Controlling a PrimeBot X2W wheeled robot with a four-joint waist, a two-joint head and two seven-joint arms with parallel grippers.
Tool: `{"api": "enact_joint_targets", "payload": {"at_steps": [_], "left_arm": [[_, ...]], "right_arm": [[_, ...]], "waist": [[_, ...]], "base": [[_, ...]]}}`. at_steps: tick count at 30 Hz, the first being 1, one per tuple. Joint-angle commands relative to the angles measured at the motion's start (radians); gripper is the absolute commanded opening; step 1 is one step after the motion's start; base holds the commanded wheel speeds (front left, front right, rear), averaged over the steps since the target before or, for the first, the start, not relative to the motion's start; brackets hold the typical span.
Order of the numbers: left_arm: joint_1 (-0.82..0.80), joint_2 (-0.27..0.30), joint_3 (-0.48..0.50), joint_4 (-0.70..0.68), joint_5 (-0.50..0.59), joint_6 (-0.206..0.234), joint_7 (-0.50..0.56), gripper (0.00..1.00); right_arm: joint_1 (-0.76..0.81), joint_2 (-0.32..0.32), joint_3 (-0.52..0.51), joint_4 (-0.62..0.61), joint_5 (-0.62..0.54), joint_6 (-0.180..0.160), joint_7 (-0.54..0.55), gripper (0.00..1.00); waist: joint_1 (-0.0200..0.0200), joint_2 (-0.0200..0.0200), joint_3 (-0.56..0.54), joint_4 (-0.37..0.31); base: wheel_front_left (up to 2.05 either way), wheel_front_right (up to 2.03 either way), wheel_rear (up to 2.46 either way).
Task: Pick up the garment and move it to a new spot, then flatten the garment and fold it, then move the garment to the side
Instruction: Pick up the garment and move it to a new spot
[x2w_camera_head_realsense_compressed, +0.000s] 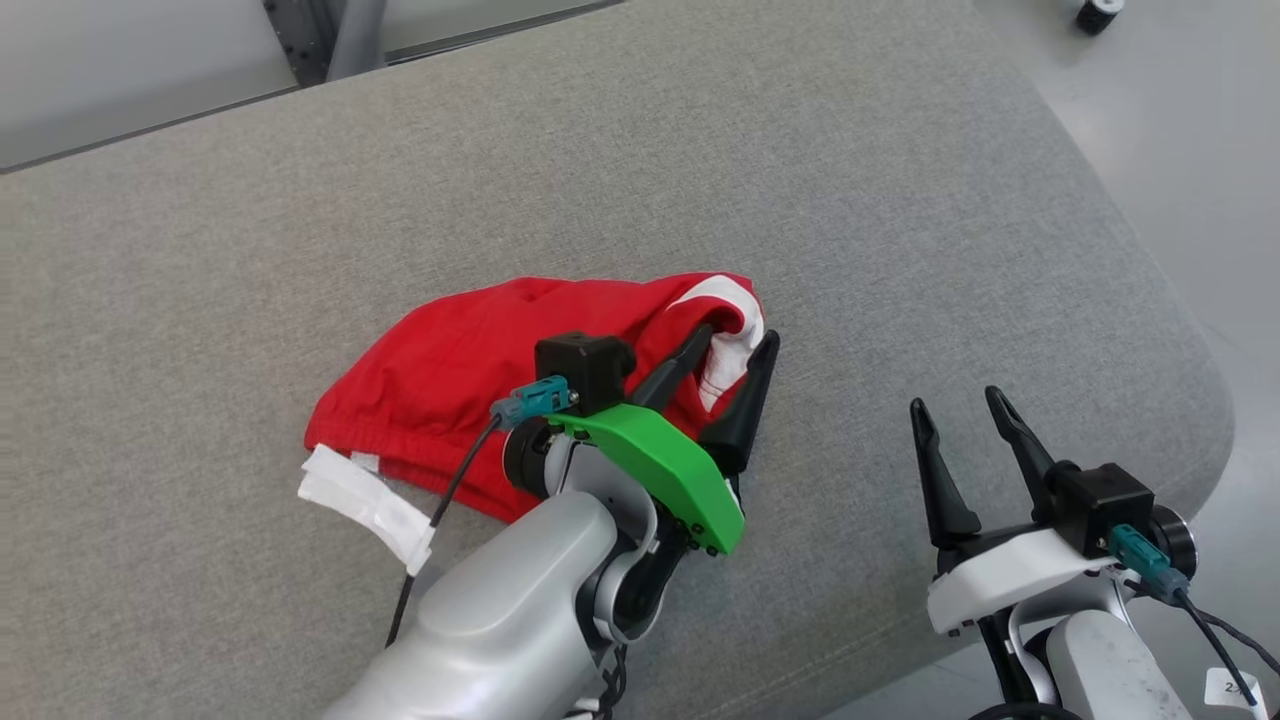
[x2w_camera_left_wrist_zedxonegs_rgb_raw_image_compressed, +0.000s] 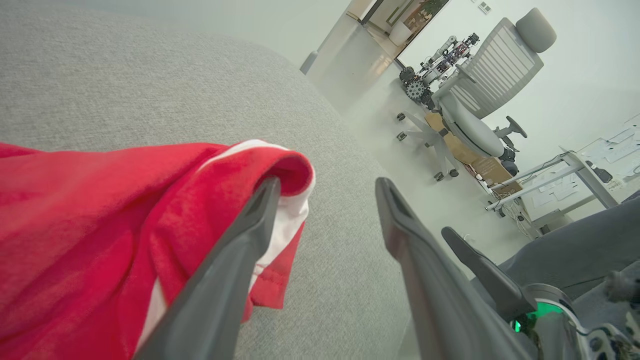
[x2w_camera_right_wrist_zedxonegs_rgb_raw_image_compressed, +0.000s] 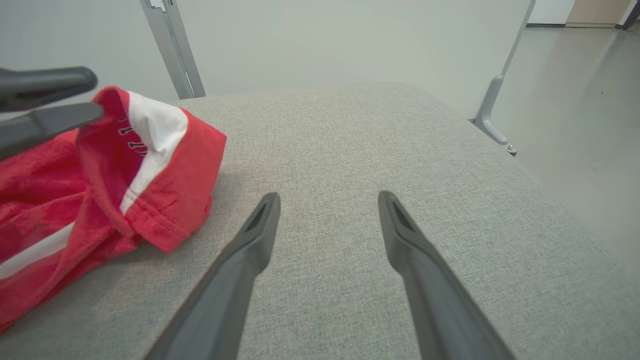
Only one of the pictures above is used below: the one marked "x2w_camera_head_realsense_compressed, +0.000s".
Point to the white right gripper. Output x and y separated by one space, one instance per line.
1010 580

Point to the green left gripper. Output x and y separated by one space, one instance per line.
660 465

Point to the red white sports jersey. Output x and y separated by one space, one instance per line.
450 370

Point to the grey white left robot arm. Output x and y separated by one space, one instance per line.
500 620

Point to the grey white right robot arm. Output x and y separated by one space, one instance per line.
1100 670

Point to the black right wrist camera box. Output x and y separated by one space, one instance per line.
1100 510

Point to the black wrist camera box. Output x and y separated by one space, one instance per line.
585 365
1100 510

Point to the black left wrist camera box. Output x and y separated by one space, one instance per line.
585 365

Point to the grey metal post with bracket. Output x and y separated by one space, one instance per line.
350 35

